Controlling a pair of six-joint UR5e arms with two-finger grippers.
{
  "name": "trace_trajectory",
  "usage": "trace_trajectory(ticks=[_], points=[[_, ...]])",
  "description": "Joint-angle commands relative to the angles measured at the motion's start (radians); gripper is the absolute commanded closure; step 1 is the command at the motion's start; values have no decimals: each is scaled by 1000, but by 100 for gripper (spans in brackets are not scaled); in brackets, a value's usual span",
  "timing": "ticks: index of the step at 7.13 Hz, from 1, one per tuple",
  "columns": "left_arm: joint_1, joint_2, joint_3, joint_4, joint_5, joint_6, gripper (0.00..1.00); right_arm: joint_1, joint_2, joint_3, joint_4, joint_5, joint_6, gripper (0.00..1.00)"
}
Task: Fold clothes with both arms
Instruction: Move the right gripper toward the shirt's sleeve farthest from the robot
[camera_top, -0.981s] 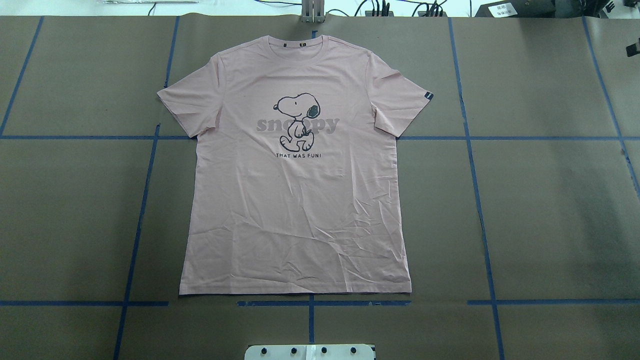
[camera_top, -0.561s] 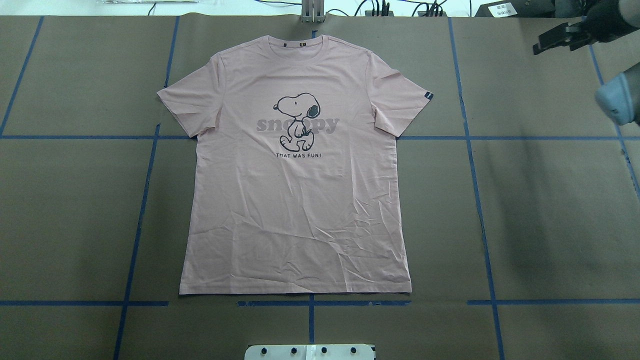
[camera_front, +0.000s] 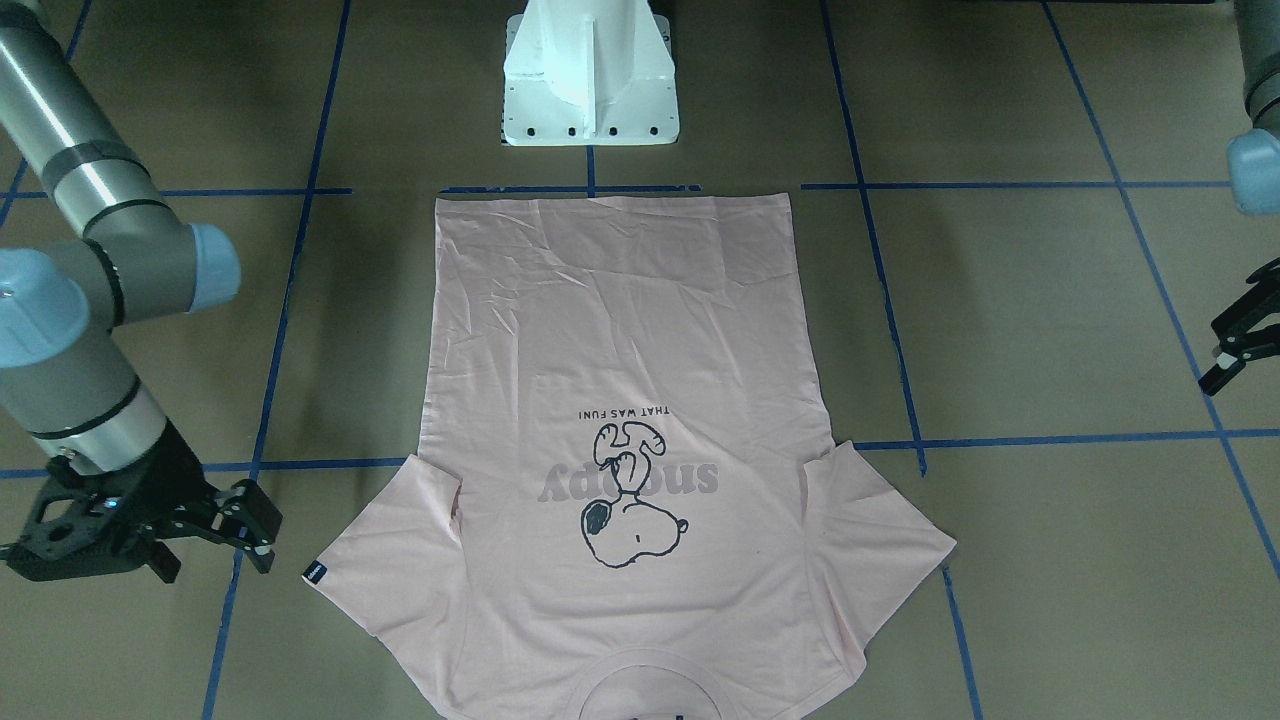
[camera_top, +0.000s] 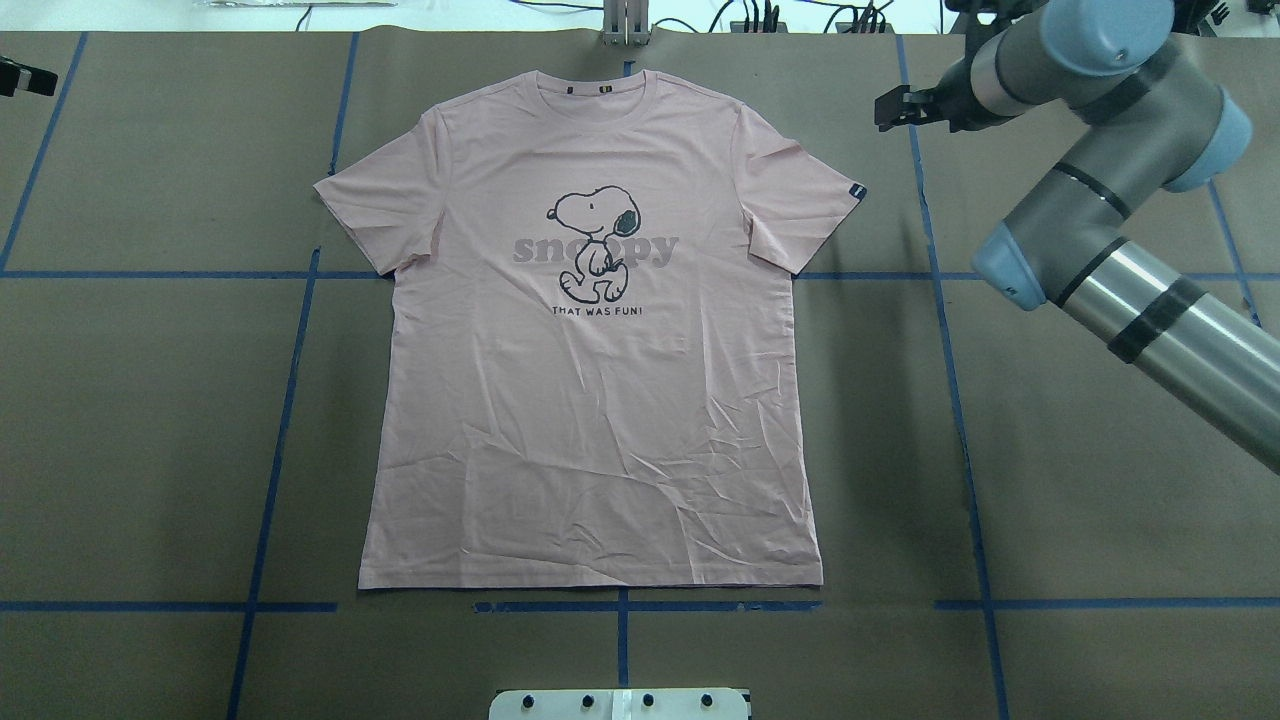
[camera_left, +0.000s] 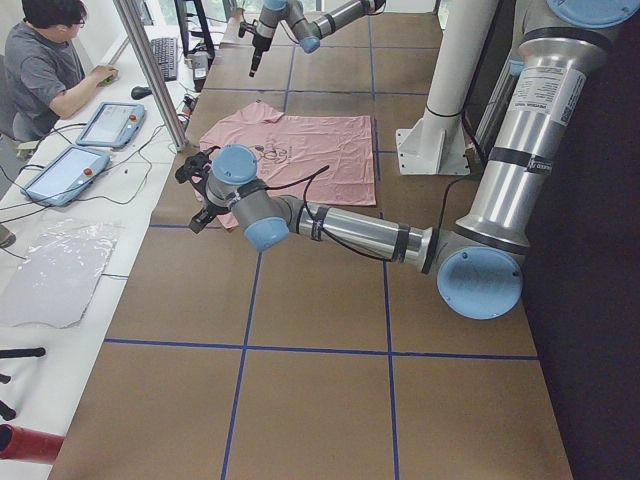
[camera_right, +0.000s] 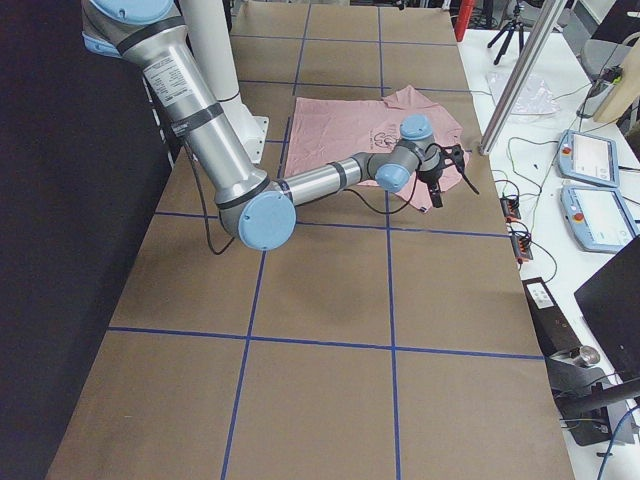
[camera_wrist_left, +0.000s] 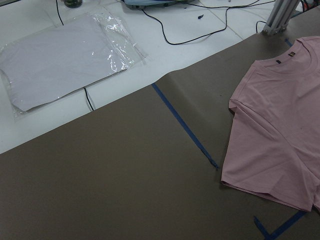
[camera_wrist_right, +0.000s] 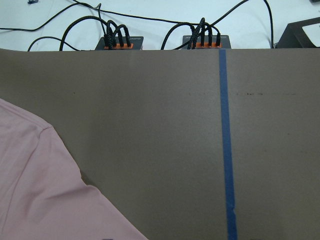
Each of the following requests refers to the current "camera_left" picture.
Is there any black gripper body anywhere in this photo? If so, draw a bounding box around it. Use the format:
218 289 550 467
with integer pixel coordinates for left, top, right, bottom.
238 20 273 63
174 146 221 206

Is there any pink Snoopy t-shirt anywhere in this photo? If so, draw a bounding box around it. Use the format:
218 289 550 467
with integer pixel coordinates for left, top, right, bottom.
199 101 376 207

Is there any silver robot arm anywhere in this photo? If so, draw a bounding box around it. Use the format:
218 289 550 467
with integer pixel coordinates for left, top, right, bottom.
175 1 639 320
238 0 386 78

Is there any far blue teach pendant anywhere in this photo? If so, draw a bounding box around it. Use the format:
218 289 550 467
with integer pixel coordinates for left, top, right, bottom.
76 102 146 149

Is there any blue teach pendant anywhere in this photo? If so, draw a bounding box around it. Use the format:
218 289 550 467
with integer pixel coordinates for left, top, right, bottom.
21 145 110 207
76 102 146 149

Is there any black keyboard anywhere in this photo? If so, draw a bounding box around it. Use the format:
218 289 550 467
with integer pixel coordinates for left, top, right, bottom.
150 37 178 81

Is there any black computer mouse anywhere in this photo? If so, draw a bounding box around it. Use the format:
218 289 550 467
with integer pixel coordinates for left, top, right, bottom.
130 86 152 100

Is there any near blue teach pendant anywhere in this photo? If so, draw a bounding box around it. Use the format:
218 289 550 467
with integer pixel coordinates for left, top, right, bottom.
21 145 110 207

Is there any clear plastic bag with paper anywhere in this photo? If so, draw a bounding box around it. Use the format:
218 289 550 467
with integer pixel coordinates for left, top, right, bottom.
1 218 124 329

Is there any seated person in grey shirt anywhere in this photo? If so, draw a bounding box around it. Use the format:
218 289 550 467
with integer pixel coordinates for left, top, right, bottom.
4 0 118 142

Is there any red cylinder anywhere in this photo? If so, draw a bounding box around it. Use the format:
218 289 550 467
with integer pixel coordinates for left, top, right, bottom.
1 424 65 465

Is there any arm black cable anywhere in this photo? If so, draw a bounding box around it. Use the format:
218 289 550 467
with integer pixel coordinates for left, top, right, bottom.
262 164 401 264

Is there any aluminium frame post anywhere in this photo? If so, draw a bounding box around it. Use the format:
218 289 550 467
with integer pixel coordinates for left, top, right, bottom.
113 0 188 152

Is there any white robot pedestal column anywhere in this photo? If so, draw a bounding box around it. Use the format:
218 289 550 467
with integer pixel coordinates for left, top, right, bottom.
396 0 498 175

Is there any black camera tripod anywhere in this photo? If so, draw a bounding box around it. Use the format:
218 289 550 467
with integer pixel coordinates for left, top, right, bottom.
0 346 47 422

